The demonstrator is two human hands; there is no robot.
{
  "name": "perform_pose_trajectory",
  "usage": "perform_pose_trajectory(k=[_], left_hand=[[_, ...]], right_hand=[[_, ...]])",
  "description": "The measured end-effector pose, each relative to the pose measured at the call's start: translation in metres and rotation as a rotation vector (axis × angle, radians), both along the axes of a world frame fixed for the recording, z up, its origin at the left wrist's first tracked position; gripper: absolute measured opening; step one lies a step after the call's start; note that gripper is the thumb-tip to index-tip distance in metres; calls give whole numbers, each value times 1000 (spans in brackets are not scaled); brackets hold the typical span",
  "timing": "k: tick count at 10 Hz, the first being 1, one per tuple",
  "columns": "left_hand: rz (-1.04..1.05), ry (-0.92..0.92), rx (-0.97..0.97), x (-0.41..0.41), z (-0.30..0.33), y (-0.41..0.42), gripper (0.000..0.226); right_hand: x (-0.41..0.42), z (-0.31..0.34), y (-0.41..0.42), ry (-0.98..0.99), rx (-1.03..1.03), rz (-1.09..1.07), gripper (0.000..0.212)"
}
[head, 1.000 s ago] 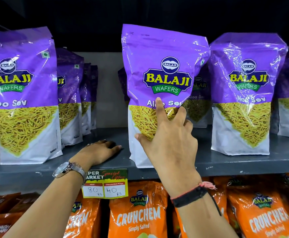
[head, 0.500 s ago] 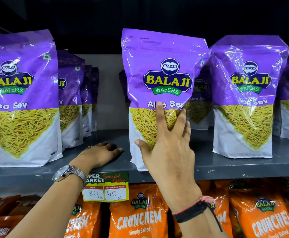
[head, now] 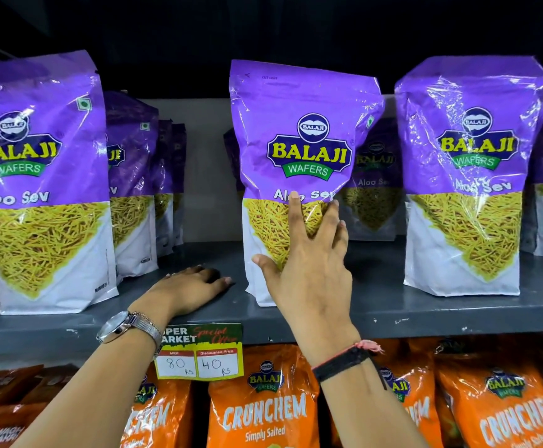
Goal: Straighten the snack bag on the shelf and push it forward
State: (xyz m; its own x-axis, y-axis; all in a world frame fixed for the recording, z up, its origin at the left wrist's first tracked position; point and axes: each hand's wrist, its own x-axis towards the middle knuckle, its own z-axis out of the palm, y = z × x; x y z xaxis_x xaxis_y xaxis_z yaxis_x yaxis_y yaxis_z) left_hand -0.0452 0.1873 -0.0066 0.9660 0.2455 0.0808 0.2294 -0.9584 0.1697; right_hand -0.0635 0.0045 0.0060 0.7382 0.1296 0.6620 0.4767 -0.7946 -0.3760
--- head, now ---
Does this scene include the person's left forearm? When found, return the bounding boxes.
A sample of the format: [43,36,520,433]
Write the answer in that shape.
[12,301,175,448]

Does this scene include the purple snack packet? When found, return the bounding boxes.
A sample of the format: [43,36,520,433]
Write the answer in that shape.
[229,59,385,307]

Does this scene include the person's right hand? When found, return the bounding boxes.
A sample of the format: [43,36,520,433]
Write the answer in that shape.
[252,190,362,365]

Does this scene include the grey metal shelf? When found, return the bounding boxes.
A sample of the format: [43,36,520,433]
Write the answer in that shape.
[0,95,543,370]

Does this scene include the row of orange packets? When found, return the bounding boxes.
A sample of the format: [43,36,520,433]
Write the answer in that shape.
[121,332,543,448]

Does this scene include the silver wristwatch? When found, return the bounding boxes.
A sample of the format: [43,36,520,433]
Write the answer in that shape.
[95,311,164,361]

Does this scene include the rows of purple packets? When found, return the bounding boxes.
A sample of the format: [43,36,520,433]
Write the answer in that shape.
[0,50,543,316]

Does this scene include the dark orange snack bag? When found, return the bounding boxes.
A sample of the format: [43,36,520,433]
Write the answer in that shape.
[0,365,44,408]
[0,402,49,448]
[20,364,79,406]

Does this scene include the person's left hand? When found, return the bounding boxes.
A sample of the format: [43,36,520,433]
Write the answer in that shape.
[129,265,233,324]

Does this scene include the black wristband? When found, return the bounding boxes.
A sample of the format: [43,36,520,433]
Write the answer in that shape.
[312,346,376,383]

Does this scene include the person's right forearm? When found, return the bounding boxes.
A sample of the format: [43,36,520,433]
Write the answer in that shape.
[312,343,432,448]

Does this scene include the green yellow price label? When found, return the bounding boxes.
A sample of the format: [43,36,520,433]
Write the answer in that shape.
[154,323,244,382]

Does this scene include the pink thread bracelet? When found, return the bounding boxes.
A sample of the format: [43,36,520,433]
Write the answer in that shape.
[313,339,385,369]

